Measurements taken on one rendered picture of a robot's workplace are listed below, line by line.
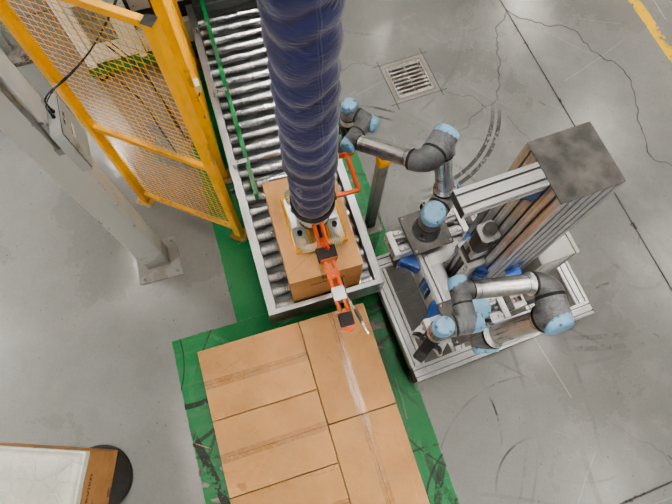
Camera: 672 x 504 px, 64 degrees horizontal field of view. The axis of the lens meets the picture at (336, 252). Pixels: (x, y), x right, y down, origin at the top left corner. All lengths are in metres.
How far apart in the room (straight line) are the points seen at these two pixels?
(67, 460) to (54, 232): 1.97
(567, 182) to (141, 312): 2.90
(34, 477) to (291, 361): 1.33
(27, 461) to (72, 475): 0.22
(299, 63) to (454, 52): 3.30
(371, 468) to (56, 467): 1.53
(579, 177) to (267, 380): 1.96
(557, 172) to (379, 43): 3.05
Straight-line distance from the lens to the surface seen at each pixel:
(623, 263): 4.36
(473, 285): 2.06
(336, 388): 3.09
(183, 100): 2.46
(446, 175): 2.52
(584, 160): 2.02
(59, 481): 2.86
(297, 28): 1.50
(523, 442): 3.83
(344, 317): 2.57
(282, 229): 2.88
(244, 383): 3.12
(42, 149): 2.57
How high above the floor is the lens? 3.62
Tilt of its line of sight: 71 degrees down
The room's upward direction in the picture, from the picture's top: 3 degrees clockwise
